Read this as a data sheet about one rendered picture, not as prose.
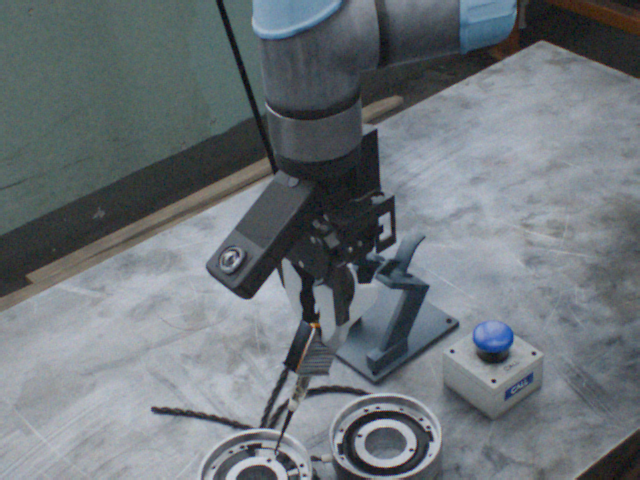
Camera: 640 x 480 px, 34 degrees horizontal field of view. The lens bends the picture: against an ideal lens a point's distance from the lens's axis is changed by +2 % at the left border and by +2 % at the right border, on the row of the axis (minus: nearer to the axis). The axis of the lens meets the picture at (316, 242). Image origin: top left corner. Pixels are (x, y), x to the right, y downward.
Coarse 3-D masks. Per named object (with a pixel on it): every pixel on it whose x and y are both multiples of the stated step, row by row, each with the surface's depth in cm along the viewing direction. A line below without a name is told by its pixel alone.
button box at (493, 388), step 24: (456, 360) 104; (480, 360) 104; (504, 360) 103; (528, 360) 103; (456, 384) 106; (480, 384) 102; (504, 384) 102; (528, 384) 105; (480, 408) 104; (504, 408) 104
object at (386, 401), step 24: (360, 408) 102; (384, 408) 102; (408, 408) 102; (336, 432) 100; (360, 432) 100; (384, 432) 101; (408, 432) 99; (336, 456) 96; (360, 456) 97; (408, 456) 97; (432, 456) 95
